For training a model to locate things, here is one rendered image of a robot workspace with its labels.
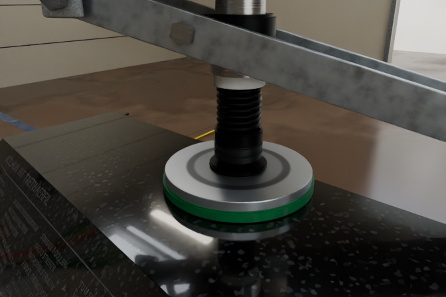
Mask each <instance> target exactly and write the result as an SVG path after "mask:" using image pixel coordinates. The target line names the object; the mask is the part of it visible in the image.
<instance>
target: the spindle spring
mask: <svg viewBox="0 0 446 297"><path fill-rule="evenodd" d="M261 88H262V87H261ZM261 88H256V89H224V88H219V87H217V88H216V90H217V91H218V93H217V94H216V96H217V98H218V99H217V100H216V101H217V104H218V105H217V107H216V108H217V110H218V111H217V112H216V113H217V119H216V120H217V121H218V122H217V127H218V128H219V129H222V130H223V131H228V132H246V131H251V130H254V129H261V127H260V125H261V120H260V119H261V115H260V113H261V108H260V107H261V94H262V91H261ZM251 93H252V94H251ZM246 94H251V95H246ZM228 95H245V96H228ZM247 100H251V101H247ZM227 101H246V102H227ZM250 106H251V107H250ZM226 107H233V108H239V107H248V108H243V109H230V108H226ZM227 113H231V114H241V113H249V114H244V115H229V114H227ZM227 119H229V120H245V119H249V120H245V121H228V120H227ZM225 125H228V126H245V125H249V126H245V127H228V126H225Z"/></svg>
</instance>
